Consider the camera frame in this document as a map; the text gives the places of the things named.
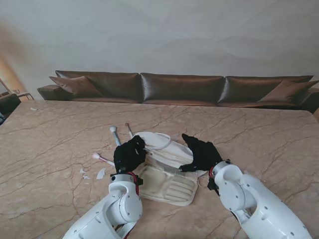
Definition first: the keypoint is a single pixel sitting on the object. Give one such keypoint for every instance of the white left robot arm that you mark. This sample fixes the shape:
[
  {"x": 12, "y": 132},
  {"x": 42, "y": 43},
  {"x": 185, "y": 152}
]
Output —
[{"x": 117, "y": 206}]

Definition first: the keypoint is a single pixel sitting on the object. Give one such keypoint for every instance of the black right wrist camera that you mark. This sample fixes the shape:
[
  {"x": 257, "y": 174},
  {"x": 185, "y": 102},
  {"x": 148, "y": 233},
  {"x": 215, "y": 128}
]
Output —
[{"x": 212, "y": 185}]

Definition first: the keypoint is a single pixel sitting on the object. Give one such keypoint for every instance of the large white paper shard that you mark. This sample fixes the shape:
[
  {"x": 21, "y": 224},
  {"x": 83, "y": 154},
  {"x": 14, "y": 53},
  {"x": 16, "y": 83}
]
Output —
[{"x": 101, "y": 173}]

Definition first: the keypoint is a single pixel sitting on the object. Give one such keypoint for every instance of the white zip tie loop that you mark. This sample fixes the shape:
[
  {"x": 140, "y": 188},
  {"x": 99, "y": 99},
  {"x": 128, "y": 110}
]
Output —
[{"x": 147, "y": 150}]

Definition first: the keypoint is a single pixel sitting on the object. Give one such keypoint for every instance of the small wooden side table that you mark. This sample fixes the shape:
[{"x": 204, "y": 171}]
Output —
[{"x": 25, "y": 95}]

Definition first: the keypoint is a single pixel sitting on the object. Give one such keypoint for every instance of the dark armchair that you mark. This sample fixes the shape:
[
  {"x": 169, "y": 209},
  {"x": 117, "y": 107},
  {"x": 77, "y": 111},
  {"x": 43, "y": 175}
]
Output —
[{"x": 8, "y": 102}]

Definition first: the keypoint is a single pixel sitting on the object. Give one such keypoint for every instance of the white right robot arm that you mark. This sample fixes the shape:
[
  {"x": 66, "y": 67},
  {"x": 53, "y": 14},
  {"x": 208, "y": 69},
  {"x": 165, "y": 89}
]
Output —
[{"x": 251, "y": 201}]

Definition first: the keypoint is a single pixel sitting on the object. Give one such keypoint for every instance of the cream white cosmetics bag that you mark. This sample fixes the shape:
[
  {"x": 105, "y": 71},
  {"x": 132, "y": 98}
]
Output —
[{"x": 164, "y": 184}]

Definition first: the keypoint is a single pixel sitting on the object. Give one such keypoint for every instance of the brown leather sofa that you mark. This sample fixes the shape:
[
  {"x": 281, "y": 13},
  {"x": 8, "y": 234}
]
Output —
[{"x": 182, "y": 87}]

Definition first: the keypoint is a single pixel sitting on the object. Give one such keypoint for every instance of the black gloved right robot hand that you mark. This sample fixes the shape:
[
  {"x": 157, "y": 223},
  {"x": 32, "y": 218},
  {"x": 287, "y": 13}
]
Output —
[{"x": 204, "y": 155}]

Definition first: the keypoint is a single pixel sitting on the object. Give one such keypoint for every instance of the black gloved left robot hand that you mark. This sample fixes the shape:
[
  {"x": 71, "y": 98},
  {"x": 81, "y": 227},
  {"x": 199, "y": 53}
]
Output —
[{"x": 127, "y": 156}]

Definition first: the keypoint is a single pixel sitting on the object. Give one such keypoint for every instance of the brown sofa cushion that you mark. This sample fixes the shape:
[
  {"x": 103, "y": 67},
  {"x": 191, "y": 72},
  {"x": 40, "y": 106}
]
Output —
[
  {"x": 289, "y": 90},
  {"x": 74, "y": 85}
]

